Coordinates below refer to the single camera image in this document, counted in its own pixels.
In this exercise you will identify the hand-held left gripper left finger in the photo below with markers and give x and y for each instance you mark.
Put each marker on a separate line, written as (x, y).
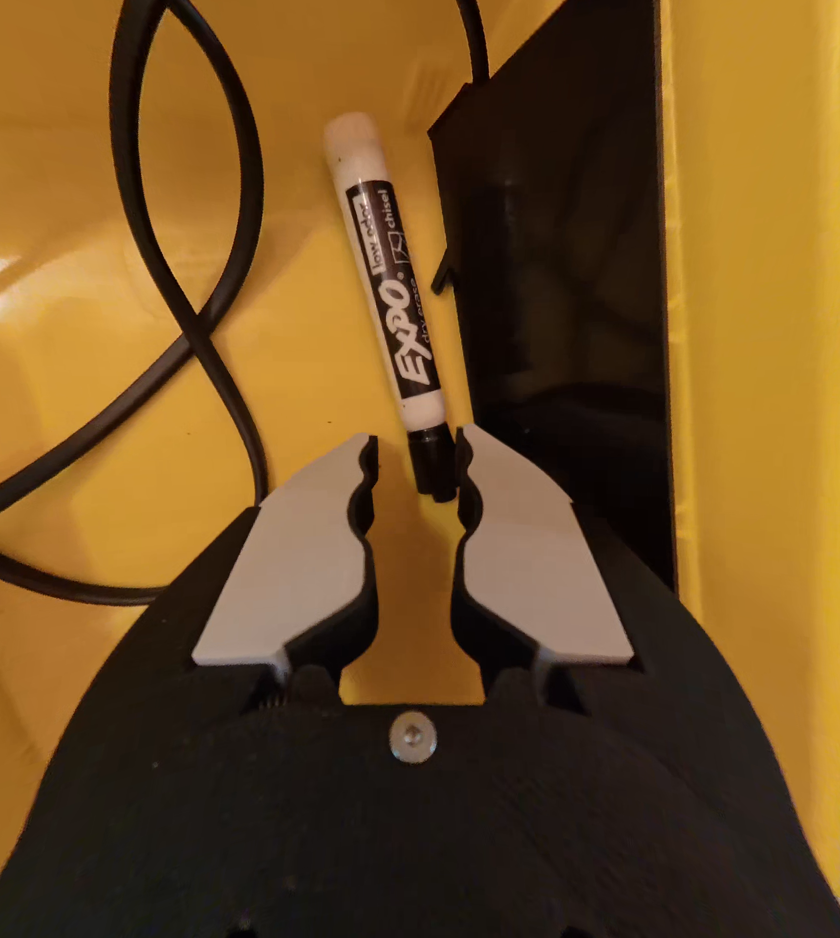
(295, 557)

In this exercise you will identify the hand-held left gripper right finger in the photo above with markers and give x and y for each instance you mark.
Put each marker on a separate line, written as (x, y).
(537, 571)

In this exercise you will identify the black dry erase marker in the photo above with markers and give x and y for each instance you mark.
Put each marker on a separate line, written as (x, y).
(390, 293)

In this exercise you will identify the yellow plastic bin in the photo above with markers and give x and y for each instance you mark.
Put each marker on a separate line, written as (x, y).
(60, 183)

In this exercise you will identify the black plastic panel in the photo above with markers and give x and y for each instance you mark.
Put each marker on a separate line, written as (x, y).
(574, 293)

